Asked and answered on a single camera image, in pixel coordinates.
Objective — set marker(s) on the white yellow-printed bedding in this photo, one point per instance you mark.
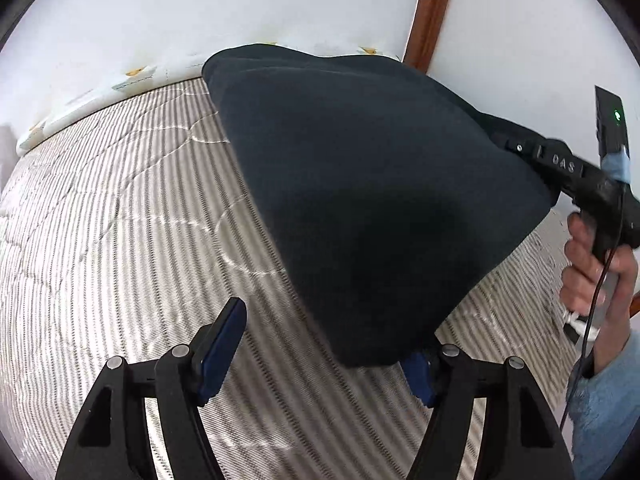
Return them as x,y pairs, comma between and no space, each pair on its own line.
135,77

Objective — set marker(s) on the brown wooden door trim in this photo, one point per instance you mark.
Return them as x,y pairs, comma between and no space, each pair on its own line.
432,10

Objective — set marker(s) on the striped quilted mattress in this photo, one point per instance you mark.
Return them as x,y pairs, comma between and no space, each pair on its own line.
125,235

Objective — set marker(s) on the dark navy garment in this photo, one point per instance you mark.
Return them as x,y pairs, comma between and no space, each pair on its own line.
360,185

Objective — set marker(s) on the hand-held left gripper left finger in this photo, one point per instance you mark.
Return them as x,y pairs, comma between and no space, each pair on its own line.
222,350

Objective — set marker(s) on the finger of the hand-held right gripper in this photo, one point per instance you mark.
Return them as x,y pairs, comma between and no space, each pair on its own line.
515,142

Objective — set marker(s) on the white plug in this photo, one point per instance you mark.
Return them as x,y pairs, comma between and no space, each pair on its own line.
580,322

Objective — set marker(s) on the person's right forearm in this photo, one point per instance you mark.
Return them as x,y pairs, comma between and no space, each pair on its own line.
610,410

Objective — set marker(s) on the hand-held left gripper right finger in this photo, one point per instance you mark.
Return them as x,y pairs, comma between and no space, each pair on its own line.
417,375

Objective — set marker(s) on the person's right hand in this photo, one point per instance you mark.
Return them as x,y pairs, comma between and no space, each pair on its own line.
617,285

